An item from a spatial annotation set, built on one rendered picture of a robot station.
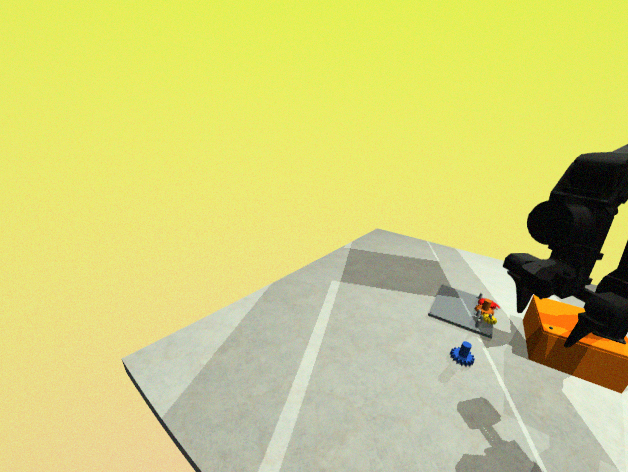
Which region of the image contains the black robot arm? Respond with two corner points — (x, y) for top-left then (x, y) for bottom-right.
(520, 143), (628, 345)

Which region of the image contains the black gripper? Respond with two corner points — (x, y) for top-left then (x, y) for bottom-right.
(503, 244), (628, 348)

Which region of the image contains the blue gear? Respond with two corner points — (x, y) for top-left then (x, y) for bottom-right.
(450, 341), (475, 367)

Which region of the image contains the orange gear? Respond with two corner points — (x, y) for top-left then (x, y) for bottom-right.
(475, 298), (494, 316)

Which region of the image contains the red gear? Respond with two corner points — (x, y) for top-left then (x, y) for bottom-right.
(478, 299), (496, 310)

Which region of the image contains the yellow gear with black stripe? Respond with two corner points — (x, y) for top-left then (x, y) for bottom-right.
(482, 314), (497, 325)

